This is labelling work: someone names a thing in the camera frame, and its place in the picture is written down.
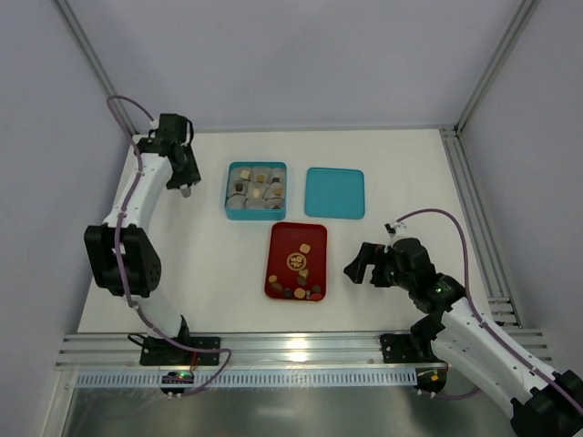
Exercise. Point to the light square chocolate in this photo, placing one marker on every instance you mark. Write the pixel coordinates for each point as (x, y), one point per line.
(304, 248)

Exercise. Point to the red rectangular tray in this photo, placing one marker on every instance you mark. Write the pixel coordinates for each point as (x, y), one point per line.
(285, 260)

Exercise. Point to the right frame rail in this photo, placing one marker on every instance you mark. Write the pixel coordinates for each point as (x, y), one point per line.
(487, 256)

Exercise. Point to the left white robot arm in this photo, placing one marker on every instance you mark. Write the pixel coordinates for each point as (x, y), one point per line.
(122, 258)

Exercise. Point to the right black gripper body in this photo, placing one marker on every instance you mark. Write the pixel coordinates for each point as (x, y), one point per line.
(377, 265)

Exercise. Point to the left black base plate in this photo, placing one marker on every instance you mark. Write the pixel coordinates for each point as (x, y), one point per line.
(202, 351)

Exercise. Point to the teal tin box with cups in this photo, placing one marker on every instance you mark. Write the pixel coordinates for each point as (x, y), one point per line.
(270, 206)

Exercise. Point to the teal tin lid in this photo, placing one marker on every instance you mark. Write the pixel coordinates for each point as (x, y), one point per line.
(335, 193)

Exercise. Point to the aluminium rail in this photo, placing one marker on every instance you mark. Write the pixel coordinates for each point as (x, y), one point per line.
(260, 350)

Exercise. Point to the caramel square chocolate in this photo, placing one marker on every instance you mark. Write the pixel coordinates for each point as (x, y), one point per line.
(299, 293)

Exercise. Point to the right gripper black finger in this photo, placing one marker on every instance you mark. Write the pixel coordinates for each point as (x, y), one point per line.
(382, 273)
(365, 257)

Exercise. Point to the slotted cable duct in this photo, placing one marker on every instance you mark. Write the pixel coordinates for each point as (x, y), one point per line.
(248, 378)

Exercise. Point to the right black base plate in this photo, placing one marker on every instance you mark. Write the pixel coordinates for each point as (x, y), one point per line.
(400, 348)

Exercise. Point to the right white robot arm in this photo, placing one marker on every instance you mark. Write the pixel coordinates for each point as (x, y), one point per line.
(538, 400)

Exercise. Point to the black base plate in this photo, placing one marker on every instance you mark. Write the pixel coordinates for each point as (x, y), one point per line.
(400, 348)
(202, 351)

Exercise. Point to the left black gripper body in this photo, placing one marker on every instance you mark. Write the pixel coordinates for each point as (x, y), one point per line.
(183, 180)

